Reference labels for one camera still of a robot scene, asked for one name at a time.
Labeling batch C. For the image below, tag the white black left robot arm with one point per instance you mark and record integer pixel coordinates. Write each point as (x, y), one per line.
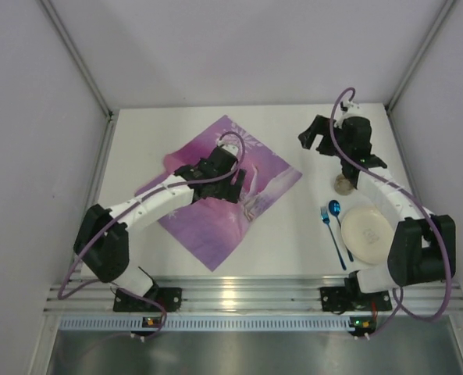
(103, 240)

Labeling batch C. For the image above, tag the cream round plate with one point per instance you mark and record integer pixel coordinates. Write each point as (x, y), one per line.
(367, 234)

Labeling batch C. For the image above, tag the speckled white small cup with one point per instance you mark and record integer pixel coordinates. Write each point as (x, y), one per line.
(343, 186)

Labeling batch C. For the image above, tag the aluminium corner frame post left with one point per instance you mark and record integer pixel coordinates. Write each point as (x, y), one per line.
(58, 25)

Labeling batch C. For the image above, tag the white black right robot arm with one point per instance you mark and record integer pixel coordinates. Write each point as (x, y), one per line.
(422, 245)

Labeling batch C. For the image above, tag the blue metal spoon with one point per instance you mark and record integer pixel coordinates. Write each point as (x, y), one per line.
(335, 210)

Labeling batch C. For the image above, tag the purple printed placemat cloth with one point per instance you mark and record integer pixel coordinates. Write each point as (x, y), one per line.
(211, 228)

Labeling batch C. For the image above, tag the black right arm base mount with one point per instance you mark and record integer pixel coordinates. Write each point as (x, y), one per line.
(349, 298)

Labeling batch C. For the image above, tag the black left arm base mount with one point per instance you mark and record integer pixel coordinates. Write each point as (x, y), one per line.
(170, 298)

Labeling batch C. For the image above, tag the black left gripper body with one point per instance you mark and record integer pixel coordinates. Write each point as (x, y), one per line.
(226, 193)

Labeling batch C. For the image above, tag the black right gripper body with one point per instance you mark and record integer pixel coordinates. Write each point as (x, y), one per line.
(321, 133)

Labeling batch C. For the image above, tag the aluminium rail front frame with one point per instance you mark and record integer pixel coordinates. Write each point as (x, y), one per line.
(248, 281)

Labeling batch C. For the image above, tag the grey slotted cable duct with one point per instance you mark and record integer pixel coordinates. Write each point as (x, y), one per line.
(217, 323)

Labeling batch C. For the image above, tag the aluminium corner frame post right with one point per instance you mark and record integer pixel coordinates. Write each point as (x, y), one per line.
(433, 31)

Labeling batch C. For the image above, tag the aluminium corner frame post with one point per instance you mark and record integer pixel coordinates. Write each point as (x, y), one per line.
(58, 25)
(433, 31)

